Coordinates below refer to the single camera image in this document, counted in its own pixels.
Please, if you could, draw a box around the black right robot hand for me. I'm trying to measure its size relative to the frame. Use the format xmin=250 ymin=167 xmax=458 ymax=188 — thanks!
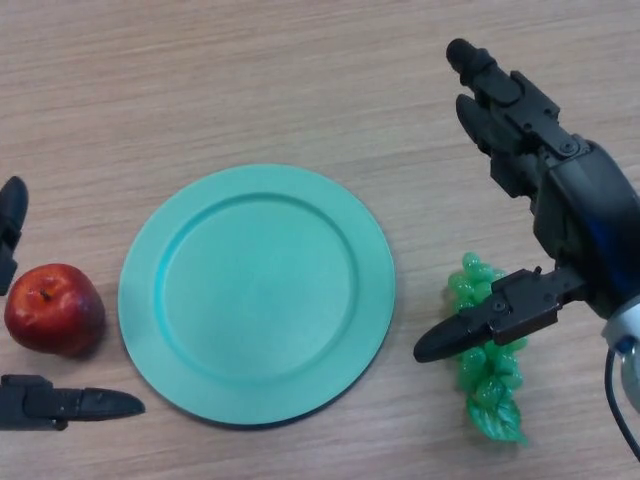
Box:
xmin=412 ymin=39 xmax=640 ymax=365

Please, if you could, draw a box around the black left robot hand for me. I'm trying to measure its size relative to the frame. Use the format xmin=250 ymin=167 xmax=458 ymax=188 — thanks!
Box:
xmin=0 ymin=175 xmax=146 ymax=432

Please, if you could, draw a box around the green grape bunch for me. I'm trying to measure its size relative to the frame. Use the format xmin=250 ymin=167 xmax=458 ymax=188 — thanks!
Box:
xmin=443 ymin=251 xmax=529 ymax=446

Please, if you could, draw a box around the green round plate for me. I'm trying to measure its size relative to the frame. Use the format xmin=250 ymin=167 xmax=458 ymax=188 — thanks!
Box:
xmin=117 ymin=163 xmax=397 ymax=429

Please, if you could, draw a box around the red apple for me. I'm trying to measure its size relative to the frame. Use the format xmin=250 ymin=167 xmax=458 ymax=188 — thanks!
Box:
xmin=3 ymin=263 xmax=107 ymax=359

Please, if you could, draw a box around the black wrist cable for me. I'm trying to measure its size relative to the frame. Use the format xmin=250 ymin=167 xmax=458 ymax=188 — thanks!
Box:
xmin=604 ymin=343 xmax=640 ymax=462

